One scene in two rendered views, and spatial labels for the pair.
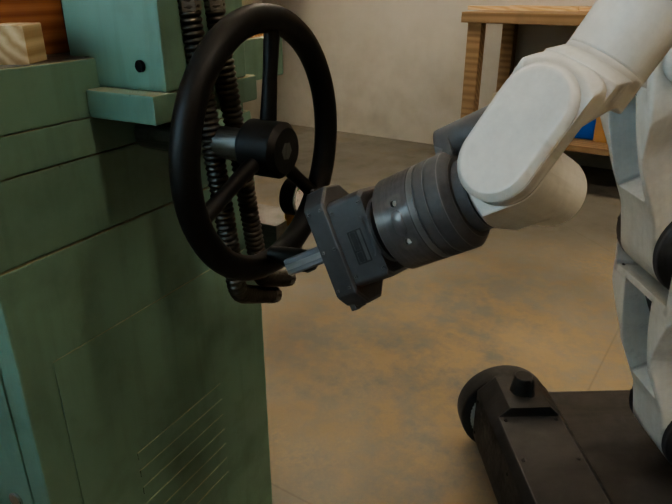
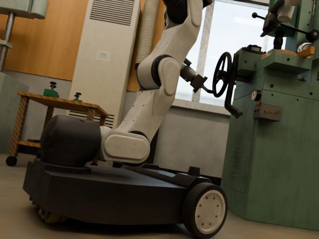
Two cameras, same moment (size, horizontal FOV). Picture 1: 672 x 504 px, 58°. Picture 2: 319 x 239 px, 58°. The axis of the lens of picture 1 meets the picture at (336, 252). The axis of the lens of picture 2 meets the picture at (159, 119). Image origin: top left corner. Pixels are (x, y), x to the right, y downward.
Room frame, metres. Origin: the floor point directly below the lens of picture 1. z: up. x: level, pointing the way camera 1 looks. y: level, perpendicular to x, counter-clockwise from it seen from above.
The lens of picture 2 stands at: (1.90, -1.18, 0.30)
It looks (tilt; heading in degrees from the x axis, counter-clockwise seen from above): 6 degrees up; 146
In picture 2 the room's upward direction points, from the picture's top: 10 degrees clockwise
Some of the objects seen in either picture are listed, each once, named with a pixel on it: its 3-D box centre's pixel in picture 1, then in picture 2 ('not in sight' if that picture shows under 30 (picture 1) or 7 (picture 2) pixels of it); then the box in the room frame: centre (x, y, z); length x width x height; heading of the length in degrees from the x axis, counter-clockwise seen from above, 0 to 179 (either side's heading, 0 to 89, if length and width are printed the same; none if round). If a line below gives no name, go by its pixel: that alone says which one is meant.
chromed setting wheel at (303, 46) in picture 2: not in sight; (307, 51); (0.98, 0.43, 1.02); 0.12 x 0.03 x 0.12; 62
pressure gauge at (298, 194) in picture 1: (294, 201); (256, 96); (0.94, 0.07, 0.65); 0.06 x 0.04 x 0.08; 152
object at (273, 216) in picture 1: (261, 234); (267, 112); (0.97, 0.13, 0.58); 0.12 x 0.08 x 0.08; 62
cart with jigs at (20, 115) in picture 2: not in sight; (64, 129); (-0.45, -0.49, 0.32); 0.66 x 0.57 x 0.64; 148
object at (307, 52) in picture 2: not in sight; (277, 67); (0.84, 0.36, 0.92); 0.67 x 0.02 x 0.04; 152
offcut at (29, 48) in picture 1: (18, 43); not in sight; (0.63, 0.31, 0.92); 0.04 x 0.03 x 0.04; 2
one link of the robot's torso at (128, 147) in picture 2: not in sight; (116, 145); (0.86, -0.66, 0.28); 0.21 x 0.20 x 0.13; 92
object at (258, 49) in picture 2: not in sight; (248, 51); (0.73, 0.19, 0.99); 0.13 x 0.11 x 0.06; 152
